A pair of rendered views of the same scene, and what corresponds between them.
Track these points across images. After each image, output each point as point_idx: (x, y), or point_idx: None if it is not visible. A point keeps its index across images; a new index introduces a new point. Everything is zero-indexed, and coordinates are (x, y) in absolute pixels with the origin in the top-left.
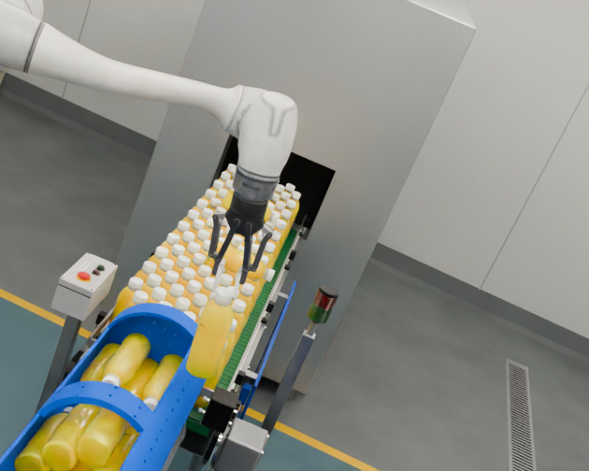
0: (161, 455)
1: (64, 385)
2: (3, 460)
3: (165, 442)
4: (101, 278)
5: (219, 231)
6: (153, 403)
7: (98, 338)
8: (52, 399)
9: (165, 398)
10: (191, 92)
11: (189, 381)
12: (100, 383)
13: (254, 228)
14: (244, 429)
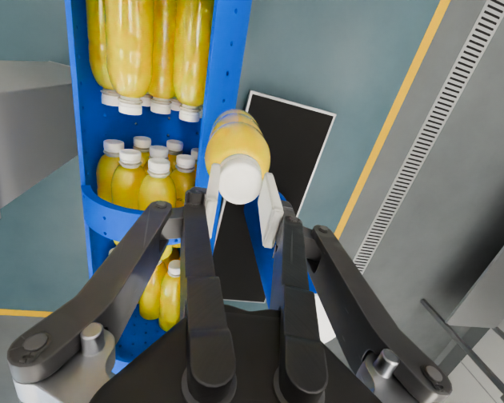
0: (217, 213)
1: (83, 133)
2: (92, 275)
3: (218, 201)
4: None
5: (132, 293)
6: (191, 120)
7: (66, 17)
8: (86, 216)
9: (200, 177)
10: None
11: (226, 97)
12: (120, 215)
13: None
14: None
